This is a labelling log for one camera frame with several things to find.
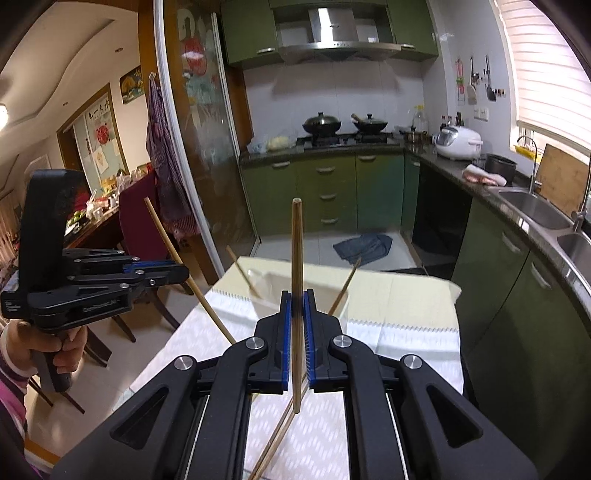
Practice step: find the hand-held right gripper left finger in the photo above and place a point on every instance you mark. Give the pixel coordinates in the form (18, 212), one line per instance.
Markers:
(286, 341)

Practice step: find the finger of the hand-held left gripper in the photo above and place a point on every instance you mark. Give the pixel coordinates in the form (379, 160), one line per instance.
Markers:
(152, 266)
(161, 279)

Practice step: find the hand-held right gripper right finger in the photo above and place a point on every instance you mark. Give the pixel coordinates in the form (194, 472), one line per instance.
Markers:
(310, 341)

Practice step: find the wooden chopstick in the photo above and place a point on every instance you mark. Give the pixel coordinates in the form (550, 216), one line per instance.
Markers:
(285, 434)
(346, 286)
(166, 240)
(296, 258)
(272, 450)
(241, 272)

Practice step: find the white plastic utensil holder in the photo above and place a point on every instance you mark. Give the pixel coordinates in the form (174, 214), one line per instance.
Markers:
(268, 295)

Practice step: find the person's left forearm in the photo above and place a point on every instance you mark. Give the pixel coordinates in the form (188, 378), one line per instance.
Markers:
(9, 383)

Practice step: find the person's left hand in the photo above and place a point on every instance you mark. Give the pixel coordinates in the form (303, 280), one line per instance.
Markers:
(69, 355)

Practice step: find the dark wooden side table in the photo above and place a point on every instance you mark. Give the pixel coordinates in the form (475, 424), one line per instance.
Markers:
(97, 230)

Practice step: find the wooden chair with red cover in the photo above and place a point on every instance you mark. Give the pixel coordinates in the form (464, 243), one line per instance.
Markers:
(138, 212)

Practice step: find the pile of snack packets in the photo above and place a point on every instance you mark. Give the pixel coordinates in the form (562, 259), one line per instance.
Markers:
(106, 194)

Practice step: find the bulletin board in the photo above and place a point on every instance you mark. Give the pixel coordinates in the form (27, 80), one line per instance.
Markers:
(99, 138)

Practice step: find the blue floor cloth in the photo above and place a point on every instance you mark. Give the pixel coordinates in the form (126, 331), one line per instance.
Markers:
(364, 247)

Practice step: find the checkered apron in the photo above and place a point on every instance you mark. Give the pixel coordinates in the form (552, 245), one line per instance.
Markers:
(168, 152)

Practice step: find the glass sliding door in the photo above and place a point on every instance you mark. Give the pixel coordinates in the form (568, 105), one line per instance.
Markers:
(207, 138)

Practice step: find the green base cabinet with drawers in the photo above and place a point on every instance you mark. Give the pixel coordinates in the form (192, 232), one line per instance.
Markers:
(323, 194)

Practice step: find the plastic bag with food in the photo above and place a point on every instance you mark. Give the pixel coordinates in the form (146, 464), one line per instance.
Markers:
(277, 143)

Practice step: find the black built-in appliance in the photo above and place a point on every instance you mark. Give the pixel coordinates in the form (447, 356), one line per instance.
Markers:
(438, 217)

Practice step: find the gas stove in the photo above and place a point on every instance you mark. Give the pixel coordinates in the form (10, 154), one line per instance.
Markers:
(346, 140)

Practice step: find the long green base cabinet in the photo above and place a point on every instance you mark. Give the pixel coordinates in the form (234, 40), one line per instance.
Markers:
(517, 314)

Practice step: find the black wok with lid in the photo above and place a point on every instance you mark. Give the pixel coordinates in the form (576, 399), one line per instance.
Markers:
(322, 123)

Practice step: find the dark stone countertop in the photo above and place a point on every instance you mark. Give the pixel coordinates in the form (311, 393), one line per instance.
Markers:
(445, 167)

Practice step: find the small steel pot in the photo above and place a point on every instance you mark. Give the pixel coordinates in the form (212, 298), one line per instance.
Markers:
(413, 135)

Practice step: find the pink dish cloth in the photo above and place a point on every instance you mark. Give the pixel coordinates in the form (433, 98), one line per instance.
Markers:
(480, 176)

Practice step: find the white rice cooker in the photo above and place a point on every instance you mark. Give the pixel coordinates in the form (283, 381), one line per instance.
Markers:
(457, 143)

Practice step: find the cooking oil bottle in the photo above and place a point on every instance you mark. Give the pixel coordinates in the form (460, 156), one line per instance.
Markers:
(419, 117)

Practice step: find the black inner pot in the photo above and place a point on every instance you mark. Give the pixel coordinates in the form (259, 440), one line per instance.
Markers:
(501, 166)

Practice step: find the group of sauce bottles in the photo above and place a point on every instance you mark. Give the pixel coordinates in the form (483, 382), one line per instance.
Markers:
(451, 122)

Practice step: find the steel double sink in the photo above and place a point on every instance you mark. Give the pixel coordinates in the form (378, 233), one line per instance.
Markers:
(540, 212)

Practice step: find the yellow sill tray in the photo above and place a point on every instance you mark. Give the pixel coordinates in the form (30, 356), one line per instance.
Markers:
(526, 151)

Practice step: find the steel range hood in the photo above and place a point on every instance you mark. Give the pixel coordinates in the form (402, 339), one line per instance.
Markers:
(337, 37)

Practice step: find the hanging pale spatula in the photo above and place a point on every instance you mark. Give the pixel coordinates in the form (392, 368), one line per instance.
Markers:
(472, 92)

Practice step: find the pink hanging tool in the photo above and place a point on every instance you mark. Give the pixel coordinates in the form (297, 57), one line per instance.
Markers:
(459, 83)

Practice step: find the wooden cutting board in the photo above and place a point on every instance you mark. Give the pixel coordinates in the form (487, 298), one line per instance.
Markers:
(563, 180)

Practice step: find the tall steel faucet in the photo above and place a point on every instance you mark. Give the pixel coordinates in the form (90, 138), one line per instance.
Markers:
(582, 203)

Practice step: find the hanging black spatula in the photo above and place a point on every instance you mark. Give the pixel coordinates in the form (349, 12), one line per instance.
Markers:
(489, 90)

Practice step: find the white window blind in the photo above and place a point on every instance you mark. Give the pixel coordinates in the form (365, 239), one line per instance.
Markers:
(545, 60)

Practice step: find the wall calendar poster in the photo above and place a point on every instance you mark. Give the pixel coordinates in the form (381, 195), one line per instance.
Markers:
(131, 83)

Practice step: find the green wall cabinet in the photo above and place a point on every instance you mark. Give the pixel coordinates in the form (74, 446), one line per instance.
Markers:
(249, 32)
(413, 27)

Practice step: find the white wall socket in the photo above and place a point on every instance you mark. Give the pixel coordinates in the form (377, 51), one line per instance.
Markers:
(482, 114)

